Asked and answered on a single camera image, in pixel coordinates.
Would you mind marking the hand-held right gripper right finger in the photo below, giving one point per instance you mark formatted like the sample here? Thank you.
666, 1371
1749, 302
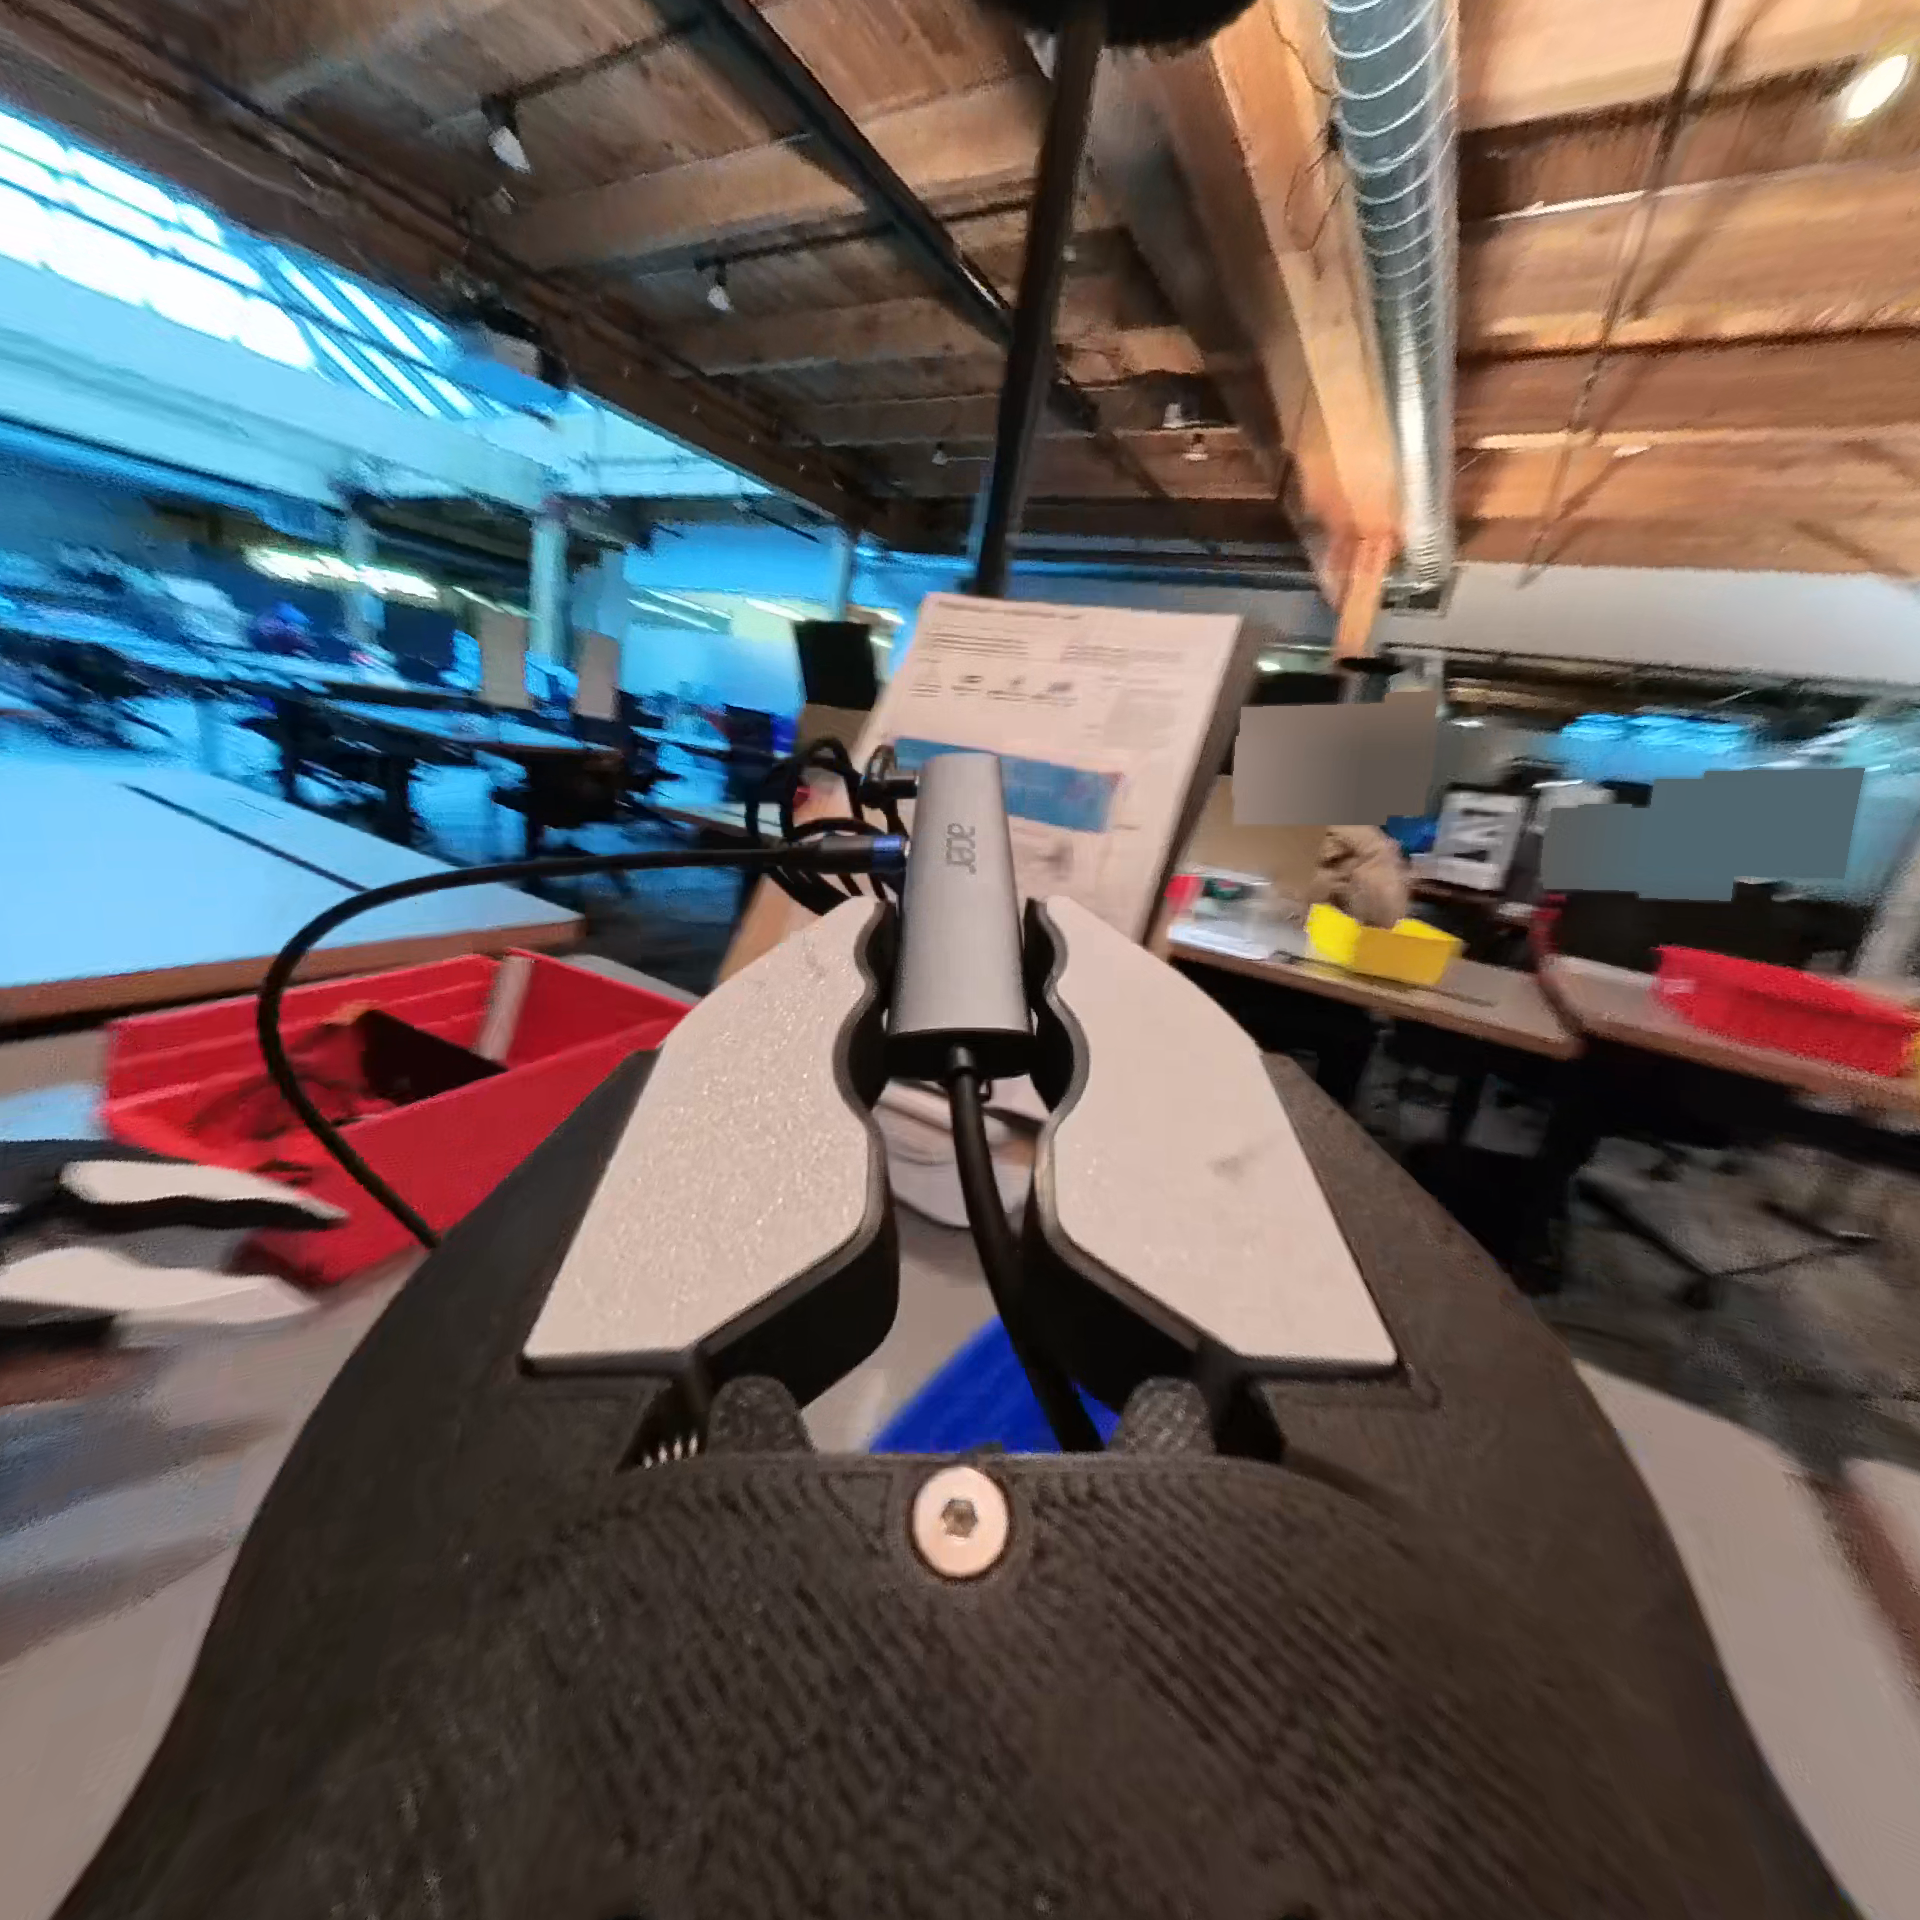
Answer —
1201, 1186

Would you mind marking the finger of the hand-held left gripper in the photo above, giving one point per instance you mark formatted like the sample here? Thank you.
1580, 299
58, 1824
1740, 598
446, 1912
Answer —
149, 1288
194, 1194

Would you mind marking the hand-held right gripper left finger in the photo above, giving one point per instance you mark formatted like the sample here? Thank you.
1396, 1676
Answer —
721, 1171

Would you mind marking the grey usb hub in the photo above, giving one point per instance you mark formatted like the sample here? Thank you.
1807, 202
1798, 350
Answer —
960, 932

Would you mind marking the grey desk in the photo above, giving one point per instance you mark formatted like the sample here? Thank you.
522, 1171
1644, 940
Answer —
120, 1575

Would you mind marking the wooden work table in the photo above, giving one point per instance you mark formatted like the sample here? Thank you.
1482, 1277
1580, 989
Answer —
1396, 1005

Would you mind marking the grey metal bar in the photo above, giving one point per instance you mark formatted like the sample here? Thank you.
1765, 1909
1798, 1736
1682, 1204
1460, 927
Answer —
508, 1010

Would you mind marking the yellow plastic bin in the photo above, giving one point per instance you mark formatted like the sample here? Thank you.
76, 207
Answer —
1381, 946

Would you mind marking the grey table with wooden edge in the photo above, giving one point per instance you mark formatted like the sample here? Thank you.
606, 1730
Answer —
225, 885

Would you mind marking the blue plastic bin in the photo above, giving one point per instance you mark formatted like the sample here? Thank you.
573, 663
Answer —
974, 1403

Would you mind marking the blue header exercise sheet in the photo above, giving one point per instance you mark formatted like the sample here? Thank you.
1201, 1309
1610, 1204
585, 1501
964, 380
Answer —
1065, 810

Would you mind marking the wooden document stand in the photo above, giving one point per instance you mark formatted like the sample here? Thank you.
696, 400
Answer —
1185, 781

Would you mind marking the white sign board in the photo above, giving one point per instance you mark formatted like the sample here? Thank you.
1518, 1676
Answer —
504, 661
600, 676

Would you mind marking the black monitor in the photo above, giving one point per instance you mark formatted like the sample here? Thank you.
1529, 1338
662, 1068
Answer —
836, 667

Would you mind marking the shallow red plastic bin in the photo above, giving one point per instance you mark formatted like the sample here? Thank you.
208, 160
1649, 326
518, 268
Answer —
1786, 1005

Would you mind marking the ceiling projector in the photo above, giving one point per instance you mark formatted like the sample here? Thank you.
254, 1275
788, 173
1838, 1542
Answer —
504, 349

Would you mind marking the ceiling track light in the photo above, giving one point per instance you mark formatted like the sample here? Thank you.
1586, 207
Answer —
508, 142
719, 292

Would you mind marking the black ceiling pole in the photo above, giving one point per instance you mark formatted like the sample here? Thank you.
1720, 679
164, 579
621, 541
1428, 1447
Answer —
1036, 300

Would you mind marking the silver ventilation duct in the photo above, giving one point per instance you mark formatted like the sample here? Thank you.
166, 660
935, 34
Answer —
1396, 300

